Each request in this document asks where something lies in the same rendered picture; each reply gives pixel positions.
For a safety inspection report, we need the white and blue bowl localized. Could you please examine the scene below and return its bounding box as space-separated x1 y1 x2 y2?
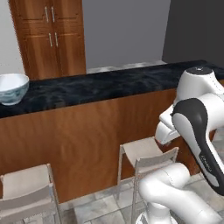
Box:
0 73 31 107

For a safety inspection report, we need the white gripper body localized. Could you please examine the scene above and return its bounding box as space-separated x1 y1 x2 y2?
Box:
154 122 181 146

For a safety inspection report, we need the pale grey stool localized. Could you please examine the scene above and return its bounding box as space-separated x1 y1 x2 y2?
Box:
0 163 62 224
115 136 179 224

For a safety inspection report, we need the tall wooden cabinet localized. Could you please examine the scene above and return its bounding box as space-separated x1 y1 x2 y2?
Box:
8 0 88 81

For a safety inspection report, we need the wooden counter with black top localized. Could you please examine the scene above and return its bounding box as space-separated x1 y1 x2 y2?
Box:
0 59 224 205

